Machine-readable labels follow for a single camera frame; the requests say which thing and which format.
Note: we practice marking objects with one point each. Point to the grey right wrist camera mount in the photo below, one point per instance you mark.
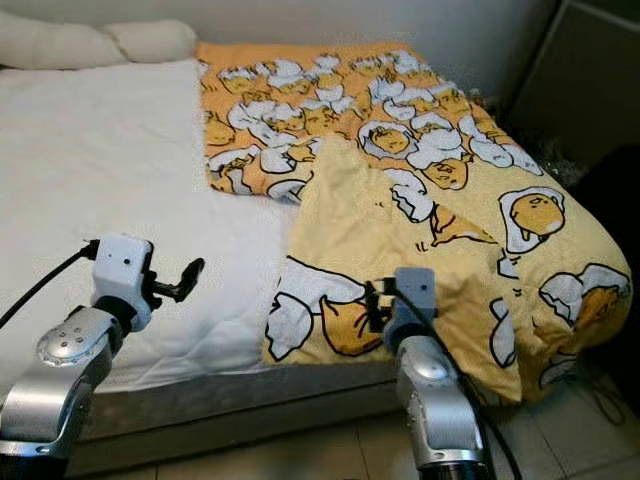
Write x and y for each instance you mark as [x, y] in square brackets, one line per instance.
[415, 290]

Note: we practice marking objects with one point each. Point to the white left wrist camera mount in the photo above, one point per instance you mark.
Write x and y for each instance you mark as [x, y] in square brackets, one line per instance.
[120, 265]

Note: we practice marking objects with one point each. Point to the grey bed base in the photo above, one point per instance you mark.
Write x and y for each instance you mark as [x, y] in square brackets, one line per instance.
[260, 400]

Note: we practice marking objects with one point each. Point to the yellow cartoon print blanket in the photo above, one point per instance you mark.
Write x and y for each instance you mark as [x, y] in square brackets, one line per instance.
[380, 220]

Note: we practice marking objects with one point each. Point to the dark cabinet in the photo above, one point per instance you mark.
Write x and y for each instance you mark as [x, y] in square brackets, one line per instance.
[590, 90]

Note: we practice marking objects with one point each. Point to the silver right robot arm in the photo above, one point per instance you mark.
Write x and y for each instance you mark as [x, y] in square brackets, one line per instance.
[435, 400]

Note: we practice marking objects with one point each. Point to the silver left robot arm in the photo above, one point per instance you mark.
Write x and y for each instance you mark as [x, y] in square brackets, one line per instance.
[70, 390]

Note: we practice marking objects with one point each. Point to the white quilted mattress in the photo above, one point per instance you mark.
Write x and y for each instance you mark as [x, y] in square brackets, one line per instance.
[120, 170]

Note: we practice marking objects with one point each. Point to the long beige pillow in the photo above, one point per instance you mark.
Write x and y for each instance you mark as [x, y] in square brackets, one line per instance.
[50, 45]

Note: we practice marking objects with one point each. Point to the small beige pillow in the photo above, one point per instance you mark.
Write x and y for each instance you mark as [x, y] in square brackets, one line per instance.
[155, 40]

